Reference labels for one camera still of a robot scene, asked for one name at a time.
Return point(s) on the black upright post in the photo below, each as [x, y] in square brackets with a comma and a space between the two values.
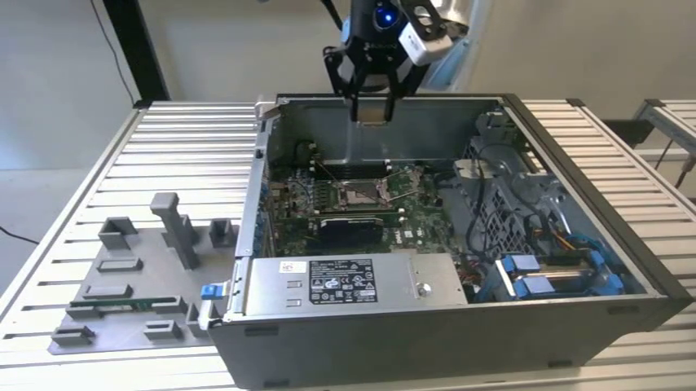
[145, 61]

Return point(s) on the grey parts rack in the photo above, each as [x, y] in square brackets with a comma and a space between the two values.
[130, 330]

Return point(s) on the silver power supply unit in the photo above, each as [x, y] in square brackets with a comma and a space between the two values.
[272, 289]

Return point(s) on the black graphics card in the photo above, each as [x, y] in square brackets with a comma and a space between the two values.
[348, 236]

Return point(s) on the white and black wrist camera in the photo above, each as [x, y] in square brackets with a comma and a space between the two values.
[424, 45]

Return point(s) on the black RAM slot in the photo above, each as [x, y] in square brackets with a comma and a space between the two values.
[353, 171]
[353, 164]
[359, 210]

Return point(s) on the green RAM stick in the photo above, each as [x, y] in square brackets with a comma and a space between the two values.
[125, 303]

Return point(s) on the silver CPU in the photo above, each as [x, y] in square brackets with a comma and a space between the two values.
[373, 116]

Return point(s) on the CPU socket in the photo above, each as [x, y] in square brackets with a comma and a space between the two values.
[359, 195]

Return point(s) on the aluminium frame side table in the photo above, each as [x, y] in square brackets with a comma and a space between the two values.
[668, 118]

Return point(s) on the thin metal locking lever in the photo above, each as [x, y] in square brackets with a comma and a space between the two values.
[408, 194]
[329, 171]

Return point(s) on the green motherboard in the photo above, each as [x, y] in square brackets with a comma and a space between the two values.
[419, 228]

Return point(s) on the blue disk carrier in bay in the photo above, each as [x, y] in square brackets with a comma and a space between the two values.
[536, 286]
[522, 262]

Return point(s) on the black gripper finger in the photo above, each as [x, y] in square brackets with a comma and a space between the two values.
[391, 110]
[356, 108]

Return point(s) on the grey metal drive cage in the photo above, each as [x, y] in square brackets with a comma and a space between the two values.
[489, 203]

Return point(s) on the hard disk in blue carrier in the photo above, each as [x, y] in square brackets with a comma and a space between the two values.
[212, 292]

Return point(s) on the black open PC case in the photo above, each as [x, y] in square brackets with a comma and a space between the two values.
[435, 346]

